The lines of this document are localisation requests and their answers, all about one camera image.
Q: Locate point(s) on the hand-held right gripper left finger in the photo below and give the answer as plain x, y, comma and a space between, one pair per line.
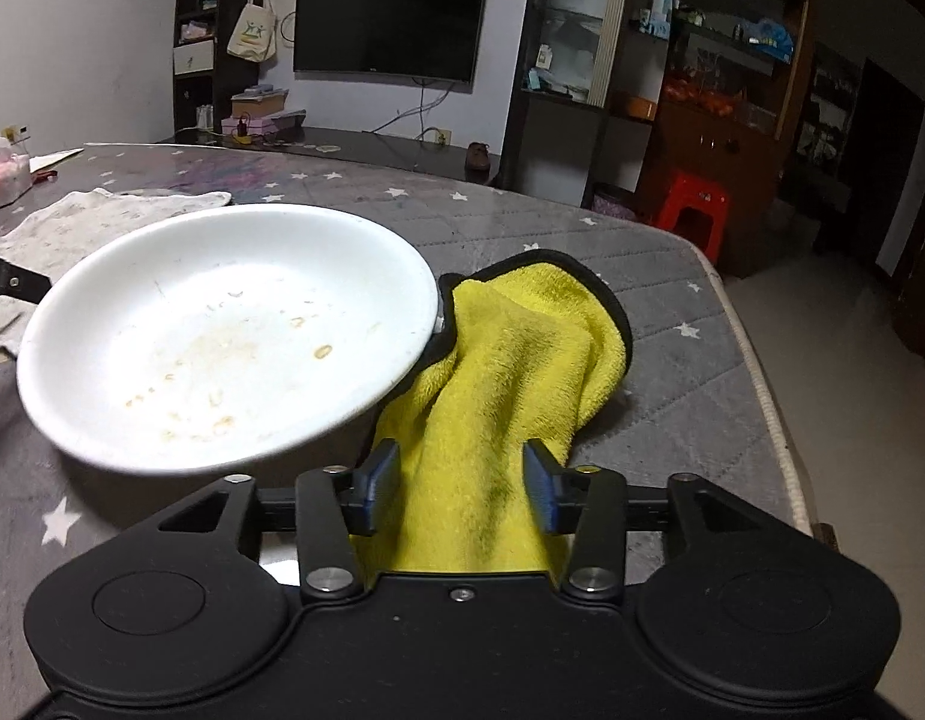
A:
380, 487

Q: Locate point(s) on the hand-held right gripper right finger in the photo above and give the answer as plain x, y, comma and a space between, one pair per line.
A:
543, 487

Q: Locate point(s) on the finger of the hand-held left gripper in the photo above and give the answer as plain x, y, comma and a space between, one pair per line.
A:
16, 281

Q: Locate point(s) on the yellow cloth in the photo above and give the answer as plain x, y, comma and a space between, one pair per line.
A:
522, 360

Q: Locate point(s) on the white bowl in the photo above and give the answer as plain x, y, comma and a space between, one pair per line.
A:
230, 315

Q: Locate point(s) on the white printed towel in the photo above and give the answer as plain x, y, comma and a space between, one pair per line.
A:
72, 221

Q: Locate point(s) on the pink tissue pack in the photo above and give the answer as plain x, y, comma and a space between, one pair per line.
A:
1, 172

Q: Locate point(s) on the white paper sheet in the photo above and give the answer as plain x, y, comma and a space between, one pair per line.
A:
54, 159

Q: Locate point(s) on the dark open shelf unit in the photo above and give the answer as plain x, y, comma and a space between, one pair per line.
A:
189, 101

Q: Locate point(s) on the grey star-print cover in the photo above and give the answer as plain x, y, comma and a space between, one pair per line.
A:
507, 225

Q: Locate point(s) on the stack of pink boxes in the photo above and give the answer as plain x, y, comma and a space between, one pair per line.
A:
264, 126

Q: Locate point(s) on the patterned waste bin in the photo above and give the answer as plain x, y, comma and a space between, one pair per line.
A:
616, 204

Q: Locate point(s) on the cardboard box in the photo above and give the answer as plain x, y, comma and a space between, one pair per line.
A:
256, 103

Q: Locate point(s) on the red plastic stool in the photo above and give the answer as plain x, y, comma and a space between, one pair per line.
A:
691, 195

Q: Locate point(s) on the black television stand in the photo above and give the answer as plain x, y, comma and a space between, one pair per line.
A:
372, 150

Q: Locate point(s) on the cream tote bag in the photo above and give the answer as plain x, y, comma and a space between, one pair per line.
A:
251, 34

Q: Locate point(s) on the dark wooden display cabinet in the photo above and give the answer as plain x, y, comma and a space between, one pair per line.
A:
702, 150

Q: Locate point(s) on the black flat television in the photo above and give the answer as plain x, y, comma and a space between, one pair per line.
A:
387, 22

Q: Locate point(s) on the white wall socket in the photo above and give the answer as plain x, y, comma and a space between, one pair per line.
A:
441, 136

